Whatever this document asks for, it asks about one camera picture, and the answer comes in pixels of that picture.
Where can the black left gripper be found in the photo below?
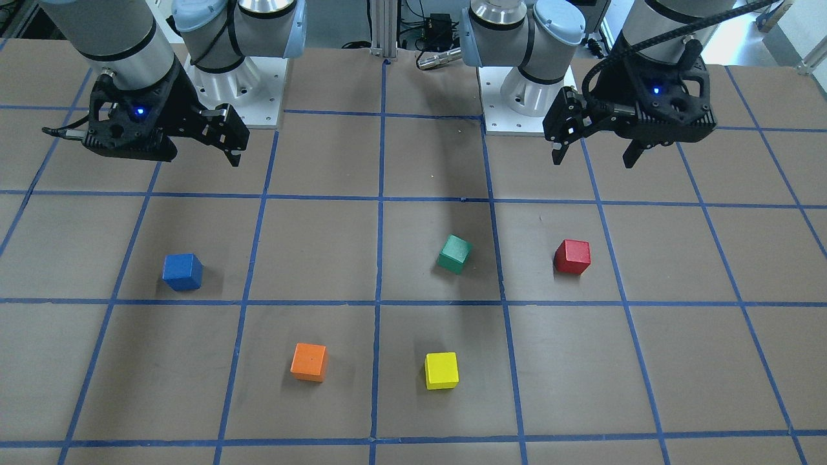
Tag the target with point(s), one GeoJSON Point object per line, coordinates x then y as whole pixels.
{"type": "Point", "coordinates": [602, 97]}

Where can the blue wooden block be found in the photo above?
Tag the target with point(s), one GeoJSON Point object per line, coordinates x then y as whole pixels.
{"type": "Point", "coordinates": [182, 272]}

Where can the orange wooden block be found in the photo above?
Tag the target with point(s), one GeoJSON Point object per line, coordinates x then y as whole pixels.
{"type": "Point", "coordinates": [310, 362]}

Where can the black electronics box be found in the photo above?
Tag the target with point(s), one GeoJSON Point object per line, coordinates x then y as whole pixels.
{"type": "Point", "coordinates": [437, 32]}

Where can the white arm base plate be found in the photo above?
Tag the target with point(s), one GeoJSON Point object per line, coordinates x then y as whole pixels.
{"type": "Point", "coordinates": [258, 97]}
{"type": "Point", "coordinates": [514, 105]}

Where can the green wooden block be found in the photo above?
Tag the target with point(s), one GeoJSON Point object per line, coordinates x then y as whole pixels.
{"type": "Point", "coordinates": [454, 254]}

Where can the yellow wooden block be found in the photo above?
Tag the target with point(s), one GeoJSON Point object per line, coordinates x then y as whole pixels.
{"type": "Point", "coordinates": [441, 370]}

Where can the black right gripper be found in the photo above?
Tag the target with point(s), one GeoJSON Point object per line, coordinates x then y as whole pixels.
{"type": "Point", "coordinates": [183, 103]}

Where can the silver metal cylinder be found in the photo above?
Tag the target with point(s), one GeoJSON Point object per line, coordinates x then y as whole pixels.
{"type": "Point", "coordinates": [440, 59]}

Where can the red wooden block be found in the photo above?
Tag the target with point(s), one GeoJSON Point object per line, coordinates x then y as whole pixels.
{"type": "Point", "coordinates": [572, 256]}

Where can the aluminium frame post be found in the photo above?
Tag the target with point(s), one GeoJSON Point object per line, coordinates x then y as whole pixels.
{"type": "Point", "coordinates": [384, 28]}

